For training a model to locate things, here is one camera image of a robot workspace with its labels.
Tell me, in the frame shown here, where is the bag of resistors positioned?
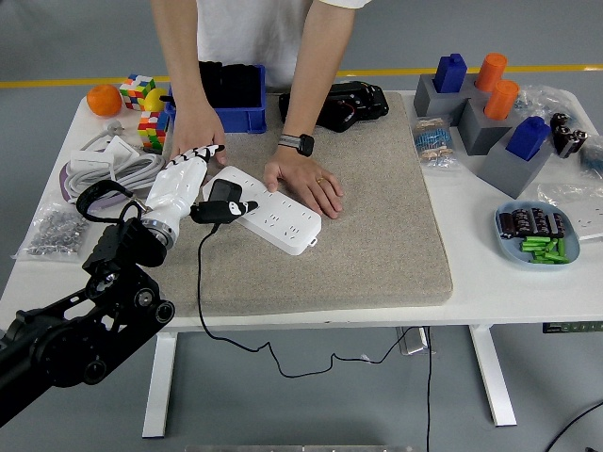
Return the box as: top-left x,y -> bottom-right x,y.
410,115 -> 461,175

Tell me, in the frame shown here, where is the black foam stack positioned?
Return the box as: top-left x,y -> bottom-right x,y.
219,63 -> 261,108

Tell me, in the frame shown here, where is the black electronic housing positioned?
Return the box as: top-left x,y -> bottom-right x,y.
277,80 -> 390,134

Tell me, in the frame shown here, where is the black floor cable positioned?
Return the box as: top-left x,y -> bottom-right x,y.
425,326 -> 433,452
546,399 -> 603,452

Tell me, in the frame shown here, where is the yellow lemon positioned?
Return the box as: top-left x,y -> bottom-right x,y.
143,87 -> 170,113

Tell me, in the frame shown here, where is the white table leg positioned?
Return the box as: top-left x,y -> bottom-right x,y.
141,331 -> 179,439
468,323 -> 518,428

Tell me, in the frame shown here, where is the grey-white coiled power cable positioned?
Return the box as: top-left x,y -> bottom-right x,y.
59,118 -> 166,203

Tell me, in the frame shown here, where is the clear plastic bag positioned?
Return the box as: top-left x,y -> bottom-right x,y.
511,83 -> 583,124

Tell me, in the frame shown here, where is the white switch plate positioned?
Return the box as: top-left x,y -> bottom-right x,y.
103,136 -> 140,161

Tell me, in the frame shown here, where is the table control panel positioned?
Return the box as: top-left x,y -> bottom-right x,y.
541,320 -> 603,334

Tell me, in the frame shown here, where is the white power strip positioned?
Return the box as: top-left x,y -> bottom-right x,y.
201,165 -> 323,257

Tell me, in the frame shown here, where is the black plug adapter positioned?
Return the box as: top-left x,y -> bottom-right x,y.
208,178 -> 244,208

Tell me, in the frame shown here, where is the orange fruit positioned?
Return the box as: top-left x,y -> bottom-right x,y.
86,83 -> 123,118

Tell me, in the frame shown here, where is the purple tape ring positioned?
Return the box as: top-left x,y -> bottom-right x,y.
56,164 -> 119,213

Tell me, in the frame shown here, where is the blue square peg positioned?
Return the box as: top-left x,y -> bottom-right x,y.
504,116 -> 551,161
432,53 -> 467,94

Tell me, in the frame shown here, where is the person's left hand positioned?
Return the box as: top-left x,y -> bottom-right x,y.
262,149 -> 344,220

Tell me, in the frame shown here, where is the black wrist watch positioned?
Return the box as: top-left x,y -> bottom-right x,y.
278,133 -> 316,158

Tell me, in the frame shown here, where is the blue plastic bin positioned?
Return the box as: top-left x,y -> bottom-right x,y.
164,64 -> 268,136

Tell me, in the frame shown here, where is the person's right hand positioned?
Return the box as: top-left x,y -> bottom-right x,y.
169,100 -> 227,167

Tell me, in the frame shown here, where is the grey block holder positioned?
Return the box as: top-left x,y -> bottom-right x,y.
475,136 -> 555,200
457,96 -> 519,156
413,73 -> 477,127

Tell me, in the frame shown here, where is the bag of blue parts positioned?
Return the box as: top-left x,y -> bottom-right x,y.
578,135 -> 603,180

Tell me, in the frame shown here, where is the grey-brown mat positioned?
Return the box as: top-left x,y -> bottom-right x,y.
136,91 -> 454,317

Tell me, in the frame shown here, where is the white rectangular box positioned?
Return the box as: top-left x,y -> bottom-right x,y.
69,149 -> 115,171

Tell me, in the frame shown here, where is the clear bag of screws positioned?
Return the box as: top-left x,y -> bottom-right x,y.
11,202 -> 90,263

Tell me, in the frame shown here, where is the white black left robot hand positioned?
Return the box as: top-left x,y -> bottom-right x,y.
143,143 -> 259,228

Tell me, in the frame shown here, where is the light blue plate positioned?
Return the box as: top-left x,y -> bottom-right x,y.
493,200 -> 580,270

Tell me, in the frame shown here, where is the colourful puzzle cube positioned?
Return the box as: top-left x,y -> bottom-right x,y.
118,73 -> 156,112
137,110 -> 171,152

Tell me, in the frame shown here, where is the orange cylinder peg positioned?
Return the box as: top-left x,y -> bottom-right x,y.
474,52 -> 509,93
482,79 -> 520,121

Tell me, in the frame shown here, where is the person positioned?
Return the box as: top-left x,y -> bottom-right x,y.
150,0 -> 373,220

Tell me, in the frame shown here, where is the black plug cord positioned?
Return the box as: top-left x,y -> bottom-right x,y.
196,223 -> 414,378

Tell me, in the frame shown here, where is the large black capacitor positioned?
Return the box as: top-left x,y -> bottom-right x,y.
559,127 -> 589,159
548,111 -> 575,138

